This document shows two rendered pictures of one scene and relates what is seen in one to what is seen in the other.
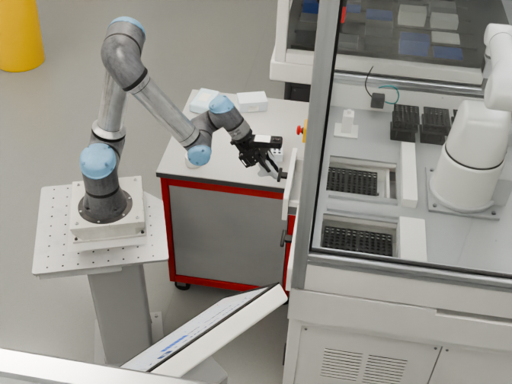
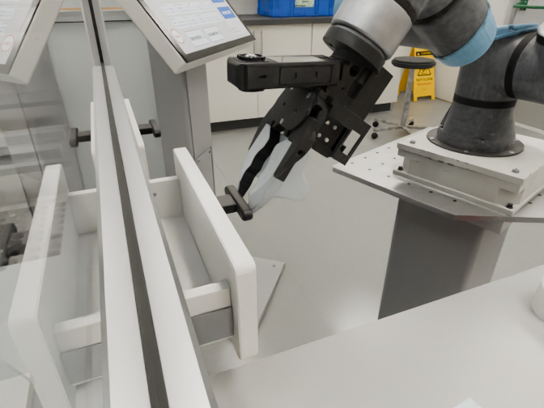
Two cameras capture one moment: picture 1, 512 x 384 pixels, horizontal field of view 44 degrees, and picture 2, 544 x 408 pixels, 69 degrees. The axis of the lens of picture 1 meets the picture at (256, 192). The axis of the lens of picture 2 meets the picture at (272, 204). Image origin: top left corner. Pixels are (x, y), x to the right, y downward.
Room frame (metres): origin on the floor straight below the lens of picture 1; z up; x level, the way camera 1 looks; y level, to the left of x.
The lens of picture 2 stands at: (2.11, -0.25, 1.12)
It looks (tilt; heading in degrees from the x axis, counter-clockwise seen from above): 29 degrees down; 150
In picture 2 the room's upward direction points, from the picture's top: straight up
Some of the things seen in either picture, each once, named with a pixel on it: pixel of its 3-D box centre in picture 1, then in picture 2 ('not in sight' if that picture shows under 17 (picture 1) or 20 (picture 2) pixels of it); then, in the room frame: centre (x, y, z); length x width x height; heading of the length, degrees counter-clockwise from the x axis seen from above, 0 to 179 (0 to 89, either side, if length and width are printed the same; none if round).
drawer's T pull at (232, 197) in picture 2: (283, 174); (227, 203); (1.74, -0.10, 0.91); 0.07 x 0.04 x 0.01; 172
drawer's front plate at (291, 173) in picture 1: (289, 183); (207, 231); (1.74, -0.12, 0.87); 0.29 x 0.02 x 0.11; 172
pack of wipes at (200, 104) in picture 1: (204, 100); not in sight; (2.39, 0.25, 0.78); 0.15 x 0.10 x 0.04; 164
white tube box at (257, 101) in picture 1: (251, 101); not in sight; (2.39, 0.03, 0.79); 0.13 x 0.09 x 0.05; 102
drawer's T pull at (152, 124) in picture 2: (286, 238); (147, 129); (1.42, -0.11, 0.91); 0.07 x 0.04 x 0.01; 172
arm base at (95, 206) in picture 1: (104, 194); (478, 118); (1.62, 0.53, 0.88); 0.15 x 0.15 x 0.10
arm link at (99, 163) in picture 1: (99, 168); (497, 60); (1.63, 0.53, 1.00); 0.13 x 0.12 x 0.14; 2
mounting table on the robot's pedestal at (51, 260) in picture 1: (104, 232); (464, 191); (1.62, 0.55, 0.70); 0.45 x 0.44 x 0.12; 102
